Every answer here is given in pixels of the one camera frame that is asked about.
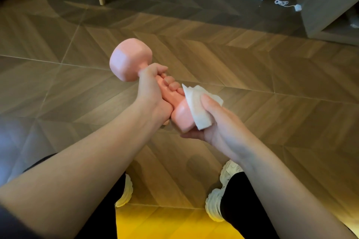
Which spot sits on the person's right forearm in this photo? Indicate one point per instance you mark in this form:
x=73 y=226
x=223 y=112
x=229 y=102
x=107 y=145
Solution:
x=280 y=196

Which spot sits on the black sleeve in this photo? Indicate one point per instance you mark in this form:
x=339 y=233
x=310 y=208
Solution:
x=14 y=224

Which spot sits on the pink dumbbell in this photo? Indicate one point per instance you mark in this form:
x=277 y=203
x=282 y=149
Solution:
x=129 y=59

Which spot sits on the person's left thumb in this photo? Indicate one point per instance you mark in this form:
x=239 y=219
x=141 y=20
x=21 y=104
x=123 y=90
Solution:
x=155 y=68

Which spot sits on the yellow mat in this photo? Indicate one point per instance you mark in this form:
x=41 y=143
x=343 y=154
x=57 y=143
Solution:
x=168 y=224

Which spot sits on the white paper tissue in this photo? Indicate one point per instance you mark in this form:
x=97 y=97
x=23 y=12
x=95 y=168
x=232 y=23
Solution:
x=195 y=107

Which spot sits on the black trousers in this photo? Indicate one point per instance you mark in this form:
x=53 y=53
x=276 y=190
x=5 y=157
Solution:
x=244 y=208

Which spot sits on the person's left little finger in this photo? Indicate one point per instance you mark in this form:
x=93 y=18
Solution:
x=180 y=94

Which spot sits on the white plug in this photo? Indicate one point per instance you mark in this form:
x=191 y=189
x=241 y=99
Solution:
x=298 y=7

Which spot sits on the person's left forearm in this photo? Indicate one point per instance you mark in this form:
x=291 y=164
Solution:
x=84 y=168

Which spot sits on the grey wooden cabinet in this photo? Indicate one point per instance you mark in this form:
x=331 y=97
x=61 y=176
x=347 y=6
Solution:
x=322 y=0

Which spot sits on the person's right hand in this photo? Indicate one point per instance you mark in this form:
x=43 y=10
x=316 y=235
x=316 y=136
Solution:
x=224 y=132

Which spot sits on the white chunky sneaker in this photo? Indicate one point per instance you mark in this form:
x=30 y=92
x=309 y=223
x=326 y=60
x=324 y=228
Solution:
x=214 y=202
x=126 y=191

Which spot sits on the person's left middle finger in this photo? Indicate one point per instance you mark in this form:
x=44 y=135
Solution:
x=168 y=84

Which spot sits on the person's left hand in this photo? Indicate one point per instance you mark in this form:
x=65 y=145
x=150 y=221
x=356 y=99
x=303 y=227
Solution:
x=150 y=93

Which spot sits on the person's right thumb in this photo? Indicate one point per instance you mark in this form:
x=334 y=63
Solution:
x=209 y=108

